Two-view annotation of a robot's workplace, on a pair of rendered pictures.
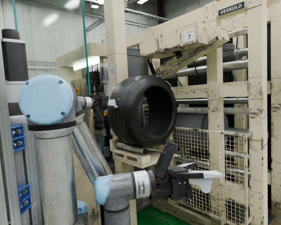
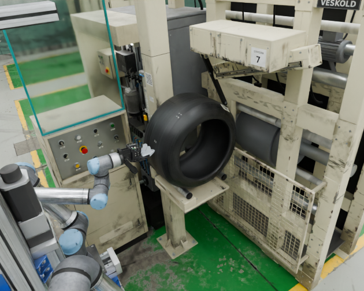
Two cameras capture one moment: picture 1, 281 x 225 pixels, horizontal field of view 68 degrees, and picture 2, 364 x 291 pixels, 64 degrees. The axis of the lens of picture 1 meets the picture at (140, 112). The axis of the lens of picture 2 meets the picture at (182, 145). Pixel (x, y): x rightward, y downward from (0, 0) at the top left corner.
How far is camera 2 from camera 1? 0.83 m
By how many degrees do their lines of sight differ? 28
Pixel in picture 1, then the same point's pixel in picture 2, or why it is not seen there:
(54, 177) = not seen: outside the picture
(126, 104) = (163, 153)
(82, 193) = (124, 208)
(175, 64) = (240, 71)
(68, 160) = not seen: outside the picture
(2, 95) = (21, 253)
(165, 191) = not seen: outside the picture
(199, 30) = (274, 53)
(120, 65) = (159, 72)
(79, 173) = (119, 191)
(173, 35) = (237, 44)
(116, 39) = (151, 34)
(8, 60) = (16, 205)
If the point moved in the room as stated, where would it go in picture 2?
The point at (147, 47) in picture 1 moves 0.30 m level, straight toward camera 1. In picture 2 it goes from (200, 43) to (193, 58)
